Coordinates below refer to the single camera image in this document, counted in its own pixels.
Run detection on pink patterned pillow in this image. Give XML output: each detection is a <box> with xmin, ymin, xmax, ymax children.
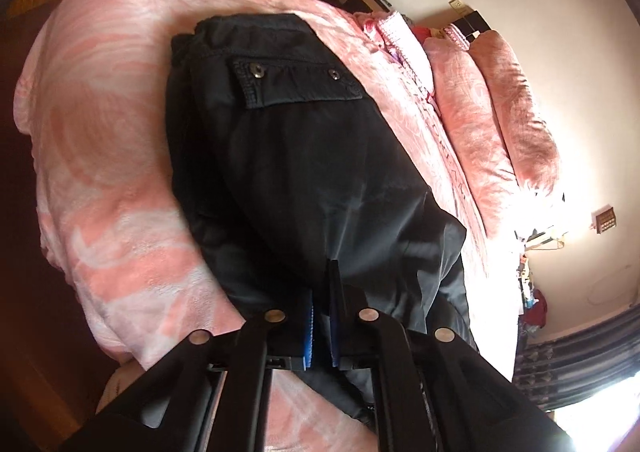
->
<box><xmin>470</xmin><ymin>29</ymin><xmax>561</xmax><ymax>197</ymax></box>
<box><xmin>424</xmin><ymin>36</ymin><xmax>521</xmax><ymax>243</ymax></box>

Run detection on pink knit cloth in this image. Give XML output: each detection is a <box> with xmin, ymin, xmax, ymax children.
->
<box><xmin>360</xmin><ymin>12</ymin><xmax>432</xmax><ymax>82</ymax></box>

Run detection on red garment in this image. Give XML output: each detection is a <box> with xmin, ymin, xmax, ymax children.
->
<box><xmin>525</xmin><ymin>289</ymin><xmax>549</xmax><ymax>327</ymax></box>

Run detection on dark patterned curtain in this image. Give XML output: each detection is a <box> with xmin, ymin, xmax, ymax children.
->
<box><xmin>515</xmin><ymin>304</ymin><xmax>640</xmax><ymax>413</ymax></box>

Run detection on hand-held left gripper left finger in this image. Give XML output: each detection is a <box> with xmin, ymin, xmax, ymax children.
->
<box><xmin>57</xmin><ymin>289</ymin><xmax>317</xmax><ymax>452</ymax></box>

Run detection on dark nightstand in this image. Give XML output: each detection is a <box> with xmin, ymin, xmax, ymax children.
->
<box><xmin>452</xmin><ymin>10</ymin><xmax>491</xmax><ymax>40</ymax></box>

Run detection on black pants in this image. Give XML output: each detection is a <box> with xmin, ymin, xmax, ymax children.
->
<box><xmin>165</xmin><ymin>13</ymin><xmax>478</xmax><ymax>420</ymax></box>

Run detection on pink patterned blanket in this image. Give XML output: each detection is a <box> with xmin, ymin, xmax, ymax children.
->
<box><xmin>12</xmin><ymin>0</ymin><xmax>516</xmax><ymax>452</ymax></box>

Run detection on brown wall lamp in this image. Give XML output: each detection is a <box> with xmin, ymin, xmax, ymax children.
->
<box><xmin>594</xmin><ymin>206</ymin><xmax>618</xmax><ymax>233</ymax></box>

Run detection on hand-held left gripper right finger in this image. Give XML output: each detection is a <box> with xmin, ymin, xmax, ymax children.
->
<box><xmin>320</xmin><ymin>258</ymin><xmax>583</xmax><ymax>452</ymax></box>

